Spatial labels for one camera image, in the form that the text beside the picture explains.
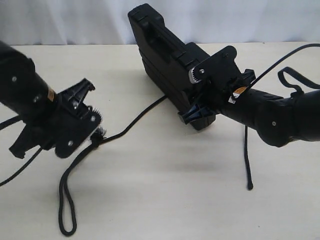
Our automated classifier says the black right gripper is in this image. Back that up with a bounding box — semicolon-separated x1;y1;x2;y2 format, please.
182;45;255;124

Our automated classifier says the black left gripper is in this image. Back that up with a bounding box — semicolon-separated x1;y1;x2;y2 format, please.
9;78;107;159

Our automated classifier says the black plastic carrying case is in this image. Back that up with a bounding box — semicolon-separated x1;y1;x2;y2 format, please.
127;3;213;131

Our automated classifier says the black braided rope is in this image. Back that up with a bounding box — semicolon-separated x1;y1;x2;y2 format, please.
57;96;254;237

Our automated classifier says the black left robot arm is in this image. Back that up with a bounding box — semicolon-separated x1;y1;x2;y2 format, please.
0;42;106;159

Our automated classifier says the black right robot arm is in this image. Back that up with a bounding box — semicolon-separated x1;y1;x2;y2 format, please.
183;45;320;148

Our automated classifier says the white backdrop curtain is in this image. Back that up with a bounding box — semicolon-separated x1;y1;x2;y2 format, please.
0;0;320;46

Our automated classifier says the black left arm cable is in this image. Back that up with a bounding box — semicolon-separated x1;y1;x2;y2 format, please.
0;117;45;187

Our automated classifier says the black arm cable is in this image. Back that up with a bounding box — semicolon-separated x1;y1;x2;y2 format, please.
246;42;320;95
0;117;45;187

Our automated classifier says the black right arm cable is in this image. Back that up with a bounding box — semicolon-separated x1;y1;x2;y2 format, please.
246;42;320;95

